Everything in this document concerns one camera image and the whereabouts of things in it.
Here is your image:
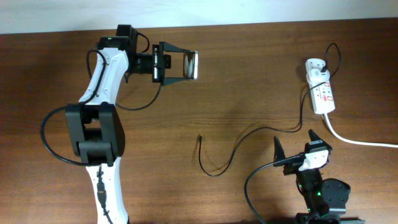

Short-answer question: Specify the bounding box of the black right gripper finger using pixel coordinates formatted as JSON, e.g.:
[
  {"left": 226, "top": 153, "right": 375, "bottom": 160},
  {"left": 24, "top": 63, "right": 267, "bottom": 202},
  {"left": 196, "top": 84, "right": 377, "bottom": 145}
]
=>
[
  {"left": 274, "top": 136, "right": 286, "bottom": 167},
  {"left": 307, "top": 129, "right": 332, "bottom": 152}
]

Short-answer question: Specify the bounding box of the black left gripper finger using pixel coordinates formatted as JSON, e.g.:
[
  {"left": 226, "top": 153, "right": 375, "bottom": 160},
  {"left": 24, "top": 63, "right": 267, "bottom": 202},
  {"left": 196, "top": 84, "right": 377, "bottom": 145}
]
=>
[
  {"left": 161, "top": 77, "right": 189, "bottom": 86},
  {"left": 159, "top": 42, "right": 191, "bottom": 53}
]

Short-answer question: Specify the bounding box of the black Galaxy smartphone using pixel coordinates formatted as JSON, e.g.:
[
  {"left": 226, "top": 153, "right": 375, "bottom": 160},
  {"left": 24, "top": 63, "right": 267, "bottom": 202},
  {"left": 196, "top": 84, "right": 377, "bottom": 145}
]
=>
[{"left": 183, "top": 51, "right": 198, "bottom": 80}]

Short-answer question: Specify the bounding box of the black charger cable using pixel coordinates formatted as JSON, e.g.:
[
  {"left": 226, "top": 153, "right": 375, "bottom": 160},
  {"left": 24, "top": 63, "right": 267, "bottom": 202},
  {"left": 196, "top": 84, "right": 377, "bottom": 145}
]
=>
[{"left": 198, "top": 42, "right": 342, "bottom": 177}]

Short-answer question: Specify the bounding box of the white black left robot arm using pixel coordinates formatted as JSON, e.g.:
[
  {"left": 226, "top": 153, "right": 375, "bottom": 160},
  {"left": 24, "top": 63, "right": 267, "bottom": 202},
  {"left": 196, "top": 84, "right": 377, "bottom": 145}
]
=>
[{"left": 65, "top": 36, "right": 198, "bottom": 223}]

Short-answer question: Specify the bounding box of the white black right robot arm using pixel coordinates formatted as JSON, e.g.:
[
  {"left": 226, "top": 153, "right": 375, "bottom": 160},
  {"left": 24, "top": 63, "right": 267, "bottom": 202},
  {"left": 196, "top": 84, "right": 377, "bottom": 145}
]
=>
[{"left": 274, "top": 129, "right": 351, "bottom": 223}]

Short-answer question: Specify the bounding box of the white power strip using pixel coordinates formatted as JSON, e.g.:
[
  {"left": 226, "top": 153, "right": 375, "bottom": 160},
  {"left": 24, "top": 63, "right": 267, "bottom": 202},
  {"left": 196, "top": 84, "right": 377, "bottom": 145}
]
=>
[{"left": 307, "top": 75, "right": 335, "bottom": 114}]

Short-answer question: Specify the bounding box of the white power strip cord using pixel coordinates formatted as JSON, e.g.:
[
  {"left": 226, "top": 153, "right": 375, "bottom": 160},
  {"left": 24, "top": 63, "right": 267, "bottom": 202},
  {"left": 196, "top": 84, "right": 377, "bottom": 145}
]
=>
[{"left": 322, "top": 113, "right": 398, "bottom": 149}]

